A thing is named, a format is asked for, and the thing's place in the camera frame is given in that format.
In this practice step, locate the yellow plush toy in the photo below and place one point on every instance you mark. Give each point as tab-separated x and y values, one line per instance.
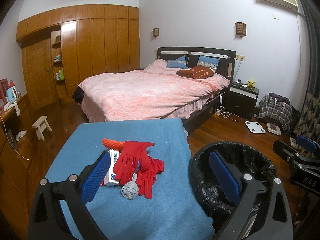
251	84

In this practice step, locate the right blue pillow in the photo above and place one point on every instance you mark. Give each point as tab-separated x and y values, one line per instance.
209	62

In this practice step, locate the white bathroom scale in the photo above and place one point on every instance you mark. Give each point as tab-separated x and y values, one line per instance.
255	127

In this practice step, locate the grey balled sock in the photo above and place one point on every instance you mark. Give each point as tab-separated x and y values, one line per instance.
130	190

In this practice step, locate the blue electric kettle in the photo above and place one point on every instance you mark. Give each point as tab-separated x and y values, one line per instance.
12	92

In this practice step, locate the bed with pink duvet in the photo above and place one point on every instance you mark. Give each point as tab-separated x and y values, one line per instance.
156	92

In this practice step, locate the wall lamp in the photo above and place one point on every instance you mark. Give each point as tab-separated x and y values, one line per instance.
240	29
155	32

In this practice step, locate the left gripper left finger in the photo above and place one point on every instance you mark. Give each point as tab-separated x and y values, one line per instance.
47	220

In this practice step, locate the brown dotted pillow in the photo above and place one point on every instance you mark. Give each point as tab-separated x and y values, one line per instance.
197	72

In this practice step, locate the plaid cloth on chair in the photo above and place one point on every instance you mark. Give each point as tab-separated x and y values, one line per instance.
278	110

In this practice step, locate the wooden wardrobe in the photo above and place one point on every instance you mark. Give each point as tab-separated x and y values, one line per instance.
64	46

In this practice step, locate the blue table cloth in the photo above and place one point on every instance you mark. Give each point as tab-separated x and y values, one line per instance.
167	207

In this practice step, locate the white blue medicine box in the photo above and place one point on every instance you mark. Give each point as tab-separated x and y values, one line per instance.
110	178

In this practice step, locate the black white nightstand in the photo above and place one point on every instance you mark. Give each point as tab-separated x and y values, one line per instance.
242	101

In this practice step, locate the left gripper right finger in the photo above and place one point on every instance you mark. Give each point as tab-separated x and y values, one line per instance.
261	208

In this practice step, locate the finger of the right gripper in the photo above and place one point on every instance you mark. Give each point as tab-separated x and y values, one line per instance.
307	144

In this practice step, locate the small white wooden stool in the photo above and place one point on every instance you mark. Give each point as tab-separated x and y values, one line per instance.
40	125

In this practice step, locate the left wall lamp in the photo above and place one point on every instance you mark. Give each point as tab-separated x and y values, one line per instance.
155	32

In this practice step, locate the patterned curtain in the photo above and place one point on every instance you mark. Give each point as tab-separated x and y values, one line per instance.
308	123

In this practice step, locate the blue pillow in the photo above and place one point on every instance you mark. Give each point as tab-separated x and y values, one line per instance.
209	62
177	63

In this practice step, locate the black lined trash bin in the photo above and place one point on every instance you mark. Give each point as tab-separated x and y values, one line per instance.
206	188

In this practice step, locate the right wall lamp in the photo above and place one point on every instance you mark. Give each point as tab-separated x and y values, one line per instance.
240	29

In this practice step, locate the red framed picture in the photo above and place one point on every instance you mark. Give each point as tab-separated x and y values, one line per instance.
4	87

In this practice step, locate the orange foam net sleeve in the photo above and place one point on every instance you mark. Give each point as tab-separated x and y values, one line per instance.
113	144

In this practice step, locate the wooden side dresser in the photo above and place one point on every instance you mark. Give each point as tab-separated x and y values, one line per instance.
16	155

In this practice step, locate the left blue pillow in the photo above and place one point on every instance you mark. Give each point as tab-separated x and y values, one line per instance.
177	63

